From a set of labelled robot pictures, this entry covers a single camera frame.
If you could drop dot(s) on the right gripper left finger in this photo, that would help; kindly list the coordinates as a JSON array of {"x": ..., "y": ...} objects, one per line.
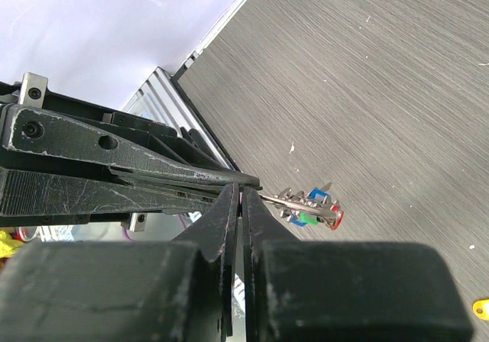
[{"x": 177, "y": 290}]

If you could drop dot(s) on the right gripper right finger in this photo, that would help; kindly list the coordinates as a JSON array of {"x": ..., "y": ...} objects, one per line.
[{"x": 344, "y": 290}]

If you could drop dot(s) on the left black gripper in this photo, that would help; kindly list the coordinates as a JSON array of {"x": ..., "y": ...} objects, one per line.
[{"x": 30, "y": 199}]

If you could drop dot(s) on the keyring with tagged keys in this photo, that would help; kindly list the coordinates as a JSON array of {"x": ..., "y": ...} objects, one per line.
[{"x": 308, "y": 208}]

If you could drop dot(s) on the key with yellow tag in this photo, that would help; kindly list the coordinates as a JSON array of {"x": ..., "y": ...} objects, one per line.
[{"x": 481, "y": 309}]

